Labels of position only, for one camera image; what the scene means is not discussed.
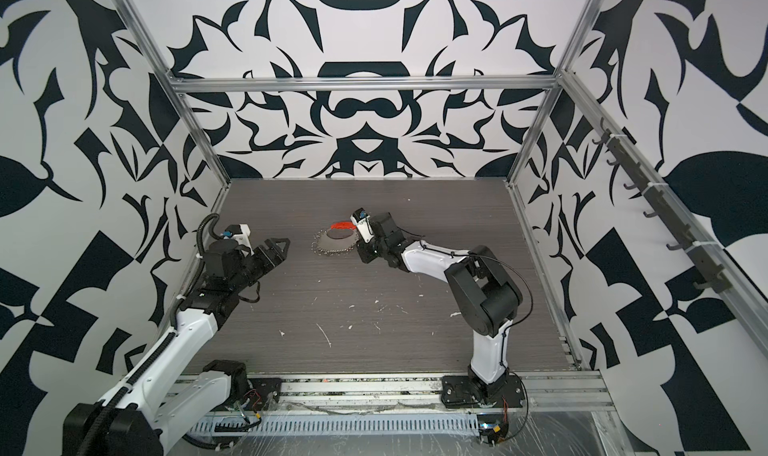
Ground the keyring chain with red tag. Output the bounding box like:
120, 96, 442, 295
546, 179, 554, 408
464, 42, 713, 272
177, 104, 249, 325
311, 218, 361, 256

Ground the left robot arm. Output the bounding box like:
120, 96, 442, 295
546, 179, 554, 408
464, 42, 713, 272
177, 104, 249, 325
62, 233, 290, 455

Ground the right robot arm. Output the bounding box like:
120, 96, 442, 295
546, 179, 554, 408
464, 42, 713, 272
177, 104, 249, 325
351, 208, 524, 406

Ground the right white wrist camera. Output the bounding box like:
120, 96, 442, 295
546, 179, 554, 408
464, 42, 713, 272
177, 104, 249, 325
351, 208, 374, 244

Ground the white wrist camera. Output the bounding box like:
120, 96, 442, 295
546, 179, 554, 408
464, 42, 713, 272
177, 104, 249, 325
222, 224, 252, 249
351, 208, 374, 244

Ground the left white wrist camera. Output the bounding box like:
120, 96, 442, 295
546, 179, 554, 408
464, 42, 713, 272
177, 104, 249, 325
222, 224, 252, 249

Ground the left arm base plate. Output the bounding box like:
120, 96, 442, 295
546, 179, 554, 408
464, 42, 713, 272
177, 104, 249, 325
213, 377, 283, 412

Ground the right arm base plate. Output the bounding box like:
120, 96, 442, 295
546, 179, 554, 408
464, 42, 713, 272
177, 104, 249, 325
440, 374, 526, 409

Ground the white slotted cable duct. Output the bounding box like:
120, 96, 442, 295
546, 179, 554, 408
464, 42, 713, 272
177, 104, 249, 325
189, 413, 480, 437

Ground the aluminium frame crossbar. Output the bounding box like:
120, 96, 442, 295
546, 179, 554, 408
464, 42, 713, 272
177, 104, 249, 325
170, 75, 556, 94

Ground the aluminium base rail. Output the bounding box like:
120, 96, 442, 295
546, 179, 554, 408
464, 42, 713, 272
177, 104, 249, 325
155, 370, 616, 414

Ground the black wall hook rack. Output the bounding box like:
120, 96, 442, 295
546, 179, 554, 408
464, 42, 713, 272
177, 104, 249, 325
593, 117, 733, 294

